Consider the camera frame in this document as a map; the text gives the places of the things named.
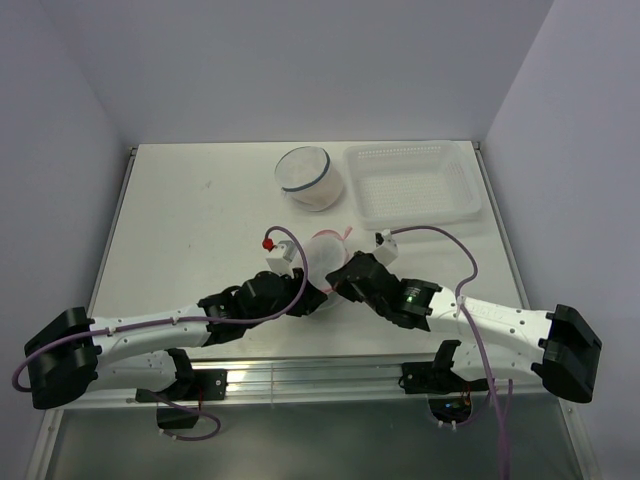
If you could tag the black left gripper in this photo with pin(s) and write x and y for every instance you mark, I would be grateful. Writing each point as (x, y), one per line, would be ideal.
(311, 298)

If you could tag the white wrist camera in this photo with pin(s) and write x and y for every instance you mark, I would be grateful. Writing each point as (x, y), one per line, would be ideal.
(279, 259)
(386, 250)

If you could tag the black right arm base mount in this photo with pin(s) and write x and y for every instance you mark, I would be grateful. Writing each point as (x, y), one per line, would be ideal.
(453, 402)

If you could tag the pink trimmed mesh laundry bag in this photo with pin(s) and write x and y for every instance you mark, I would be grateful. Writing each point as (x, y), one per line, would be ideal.
(326, 252)

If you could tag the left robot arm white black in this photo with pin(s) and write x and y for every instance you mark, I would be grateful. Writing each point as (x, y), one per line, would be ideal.
(76, 354)

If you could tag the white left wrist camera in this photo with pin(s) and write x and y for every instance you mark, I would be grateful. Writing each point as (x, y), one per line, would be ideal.
(279, 259)

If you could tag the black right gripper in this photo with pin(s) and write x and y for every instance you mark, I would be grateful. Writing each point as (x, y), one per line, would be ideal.
(339, 279)

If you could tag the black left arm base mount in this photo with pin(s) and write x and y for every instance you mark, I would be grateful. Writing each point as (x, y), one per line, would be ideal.
(205, 385)

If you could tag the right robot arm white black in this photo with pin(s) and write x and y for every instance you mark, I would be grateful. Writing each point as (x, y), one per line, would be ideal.
(559, 347)

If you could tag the white perforated plastic basket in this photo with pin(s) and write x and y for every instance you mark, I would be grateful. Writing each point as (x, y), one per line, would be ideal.
(405, 184)

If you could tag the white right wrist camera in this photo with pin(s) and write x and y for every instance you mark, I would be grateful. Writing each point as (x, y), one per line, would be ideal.
(386, 250)

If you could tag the beige bra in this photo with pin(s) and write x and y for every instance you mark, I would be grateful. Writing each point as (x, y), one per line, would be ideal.
(324, 191)

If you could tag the aluminium frame rail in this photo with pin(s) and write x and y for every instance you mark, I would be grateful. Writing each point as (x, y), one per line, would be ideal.
(276, 381)

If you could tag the grey trimmed mesh laundry bag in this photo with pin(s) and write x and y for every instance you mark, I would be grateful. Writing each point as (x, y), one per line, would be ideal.
(298, 168)

